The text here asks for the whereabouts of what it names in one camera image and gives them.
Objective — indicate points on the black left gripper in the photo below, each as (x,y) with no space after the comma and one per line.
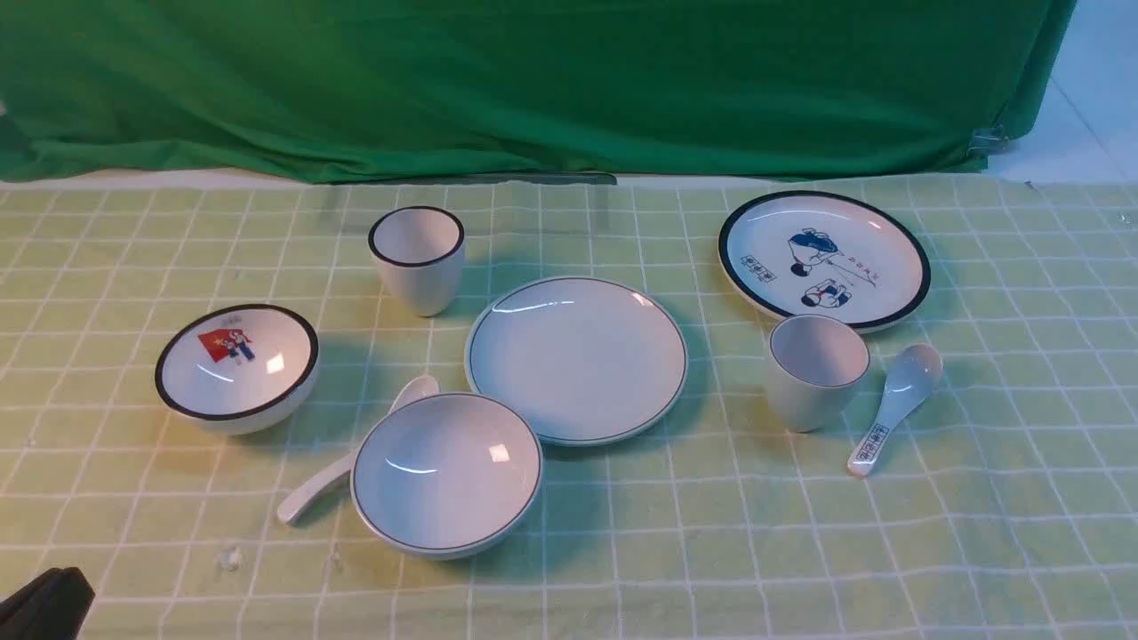
(53,606)

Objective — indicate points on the white cup black rim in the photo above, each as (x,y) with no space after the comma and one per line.
(419,252)

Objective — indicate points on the white bowl with flag picture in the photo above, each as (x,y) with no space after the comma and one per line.
(239,370)

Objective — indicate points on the light green checkered tablecloth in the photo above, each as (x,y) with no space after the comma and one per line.
(1003,507)

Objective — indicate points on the plain white plate thin rim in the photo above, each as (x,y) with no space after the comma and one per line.
(585,361)

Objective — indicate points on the metal clip on backdrop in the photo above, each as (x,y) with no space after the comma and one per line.
(988,141)

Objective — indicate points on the plain white cup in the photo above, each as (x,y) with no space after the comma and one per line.
(813,370)

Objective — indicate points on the plain white ceramic spoon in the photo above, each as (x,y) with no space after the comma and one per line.
(328,479)

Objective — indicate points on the green backdrop cloth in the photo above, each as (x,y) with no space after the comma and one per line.
(349,91)

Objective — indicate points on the white plate with cartoon figures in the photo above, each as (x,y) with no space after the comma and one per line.
(804,252)

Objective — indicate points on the plain white bowl thin rim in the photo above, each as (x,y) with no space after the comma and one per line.
(447,476)

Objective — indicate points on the white spoon with printed handle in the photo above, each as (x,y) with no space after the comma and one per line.
(910,381)

